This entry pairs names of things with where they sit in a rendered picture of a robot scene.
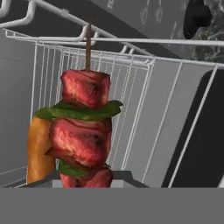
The black toaster oven knob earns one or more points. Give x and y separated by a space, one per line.
196 17

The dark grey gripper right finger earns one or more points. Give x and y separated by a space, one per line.
124 179

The golden baguette bread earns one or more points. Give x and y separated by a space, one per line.
39 151

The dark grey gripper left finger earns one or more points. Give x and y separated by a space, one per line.
52 180

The kebab skewer with meat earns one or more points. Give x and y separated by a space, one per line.
81 140

